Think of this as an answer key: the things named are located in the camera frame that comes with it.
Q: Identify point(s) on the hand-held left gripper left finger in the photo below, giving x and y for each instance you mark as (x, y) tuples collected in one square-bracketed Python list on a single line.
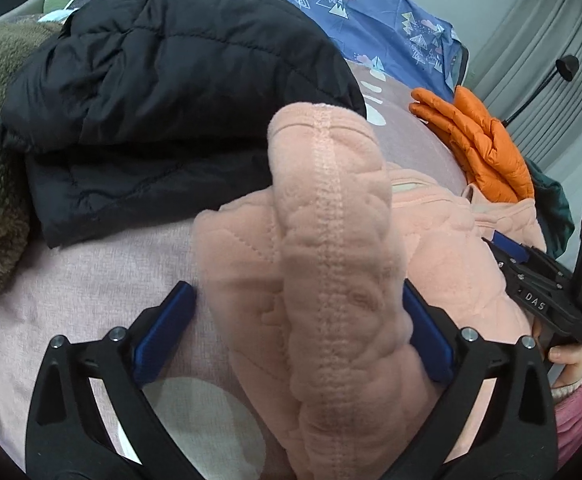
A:
[(166, 330)]

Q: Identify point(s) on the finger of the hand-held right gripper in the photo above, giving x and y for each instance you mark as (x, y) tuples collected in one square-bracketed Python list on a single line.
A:
[(511, 249), (503, 260)]

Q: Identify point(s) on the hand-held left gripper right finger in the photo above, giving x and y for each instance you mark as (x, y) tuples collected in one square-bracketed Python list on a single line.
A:
[(428, 335)]

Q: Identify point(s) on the pink quilted jacket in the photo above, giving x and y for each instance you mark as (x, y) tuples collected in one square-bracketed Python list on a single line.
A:
[(331, 240)]

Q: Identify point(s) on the person's right hand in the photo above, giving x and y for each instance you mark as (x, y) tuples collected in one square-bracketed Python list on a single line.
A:
[(568, 360)]

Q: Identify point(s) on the dark teal garment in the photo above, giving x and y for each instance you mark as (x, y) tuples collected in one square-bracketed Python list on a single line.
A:
[(553, 200)]

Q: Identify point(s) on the orange puffer jacket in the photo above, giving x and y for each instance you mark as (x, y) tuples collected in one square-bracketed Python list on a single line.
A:
[(491, 155)]

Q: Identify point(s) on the black floor lamp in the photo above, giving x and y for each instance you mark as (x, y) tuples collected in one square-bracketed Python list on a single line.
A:
[(568, 66)]

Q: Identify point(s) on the white pleated curtain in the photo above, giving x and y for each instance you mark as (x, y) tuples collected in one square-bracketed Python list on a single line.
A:
[(571, 20)]

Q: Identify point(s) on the black puffer jacket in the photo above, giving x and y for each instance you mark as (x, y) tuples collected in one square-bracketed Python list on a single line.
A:
[(171, 85)]

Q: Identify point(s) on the blue tree-print sheet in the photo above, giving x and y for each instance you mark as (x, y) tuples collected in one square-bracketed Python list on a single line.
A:
[(386, 5)]

